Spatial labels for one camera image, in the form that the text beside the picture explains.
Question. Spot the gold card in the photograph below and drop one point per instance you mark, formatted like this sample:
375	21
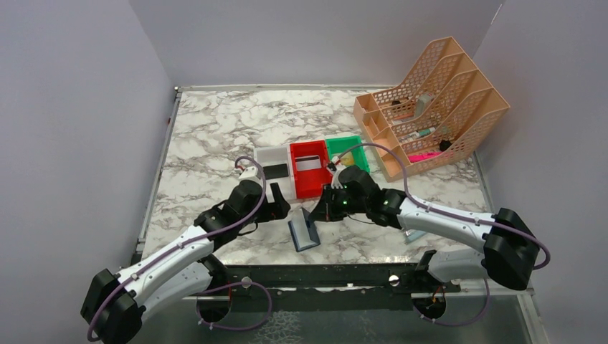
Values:
347	160

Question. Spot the green capped marker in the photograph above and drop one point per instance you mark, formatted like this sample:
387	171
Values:
416	135

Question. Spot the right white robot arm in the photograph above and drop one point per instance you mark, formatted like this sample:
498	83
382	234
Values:
498	247

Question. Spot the white plastic bin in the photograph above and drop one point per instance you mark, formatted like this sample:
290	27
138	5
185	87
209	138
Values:
276	155

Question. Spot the navy blue card holder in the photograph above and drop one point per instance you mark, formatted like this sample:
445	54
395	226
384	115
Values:
303	231

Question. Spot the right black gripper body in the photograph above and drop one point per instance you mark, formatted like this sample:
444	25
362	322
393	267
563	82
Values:
324	208

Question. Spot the black card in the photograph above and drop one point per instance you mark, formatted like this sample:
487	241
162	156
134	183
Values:
276	171

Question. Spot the pink highlighter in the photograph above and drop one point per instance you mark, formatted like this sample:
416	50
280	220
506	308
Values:
415	158

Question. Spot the red plastic bin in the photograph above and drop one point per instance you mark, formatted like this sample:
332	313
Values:
309	184

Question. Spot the peach desk organizer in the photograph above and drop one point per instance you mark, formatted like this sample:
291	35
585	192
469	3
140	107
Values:
465	108

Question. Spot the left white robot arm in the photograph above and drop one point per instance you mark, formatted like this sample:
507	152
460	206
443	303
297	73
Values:
117	304

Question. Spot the green plastic bin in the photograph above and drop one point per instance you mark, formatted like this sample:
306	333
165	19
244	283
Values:
355	157

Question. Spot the black front rail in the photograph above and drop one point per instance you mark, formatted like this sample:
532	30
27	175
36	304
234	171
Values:
318	287

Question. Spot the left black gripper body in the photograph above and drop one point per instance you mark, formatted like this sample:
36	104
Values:
274	206

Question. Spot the grey eraser block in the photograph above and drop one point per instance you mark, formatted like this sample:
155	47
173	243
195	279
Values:
423	101

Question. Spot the white grey card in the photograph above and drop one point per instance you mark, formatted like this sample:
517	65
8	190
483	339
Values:
307	163

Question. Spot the black binder clip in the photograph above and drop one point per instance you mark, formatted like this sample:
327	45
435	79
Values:
444	145

